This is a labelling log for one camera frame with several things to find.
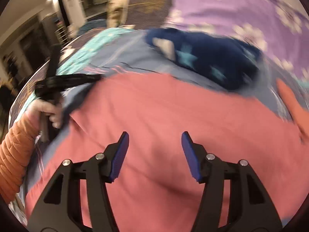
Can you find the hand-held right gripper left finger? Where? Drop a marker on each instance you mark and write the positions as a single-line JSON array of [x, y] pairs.
[[120, 156]]

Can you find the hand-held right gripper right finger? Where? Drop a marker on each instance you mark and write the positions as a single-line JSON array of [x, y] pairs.
[[190, 156]]

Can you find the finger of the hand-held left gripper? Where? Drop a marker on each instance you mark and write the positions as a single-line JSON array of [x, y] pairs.
[[77, 79]]

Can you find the pink shirt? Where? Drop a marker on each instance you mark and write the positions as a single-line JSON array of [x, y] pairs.
[[157, 130]]

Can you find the person's left forearm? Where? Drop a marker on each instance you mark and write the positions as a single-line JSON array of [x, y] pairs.
[[15, 154]]

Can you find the person's left hand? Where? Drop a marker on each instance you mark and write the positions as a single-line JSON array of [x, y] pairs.
[[41, 110]]

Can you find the teal patterned cloth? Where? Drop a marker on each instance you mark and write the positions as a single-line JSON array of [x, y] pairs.
[[96, 46]]

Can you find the blue striped bed cover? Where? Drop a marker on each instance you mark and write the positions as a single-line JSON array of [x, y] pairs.
[[135, 55]]

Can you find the beige plush toy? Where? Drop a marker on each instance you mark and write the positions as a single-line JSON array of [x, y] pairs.
[[117, 12]]

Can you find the navy star print garment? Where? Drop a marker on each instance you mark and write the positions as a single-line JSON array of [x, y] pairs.
[[217, 58]]

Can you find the dark blue patterned pillow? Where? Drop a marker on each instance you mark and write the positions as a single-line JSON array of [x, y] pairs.
[[149, 4]]

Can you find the orange pink cloth strip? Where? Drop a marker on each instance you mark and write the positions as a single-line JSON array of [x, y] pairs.
[[293, 106]]

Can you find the purple floral pillow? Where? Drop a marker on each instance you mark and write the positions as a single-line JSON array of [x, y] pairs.
[[229, 9]]

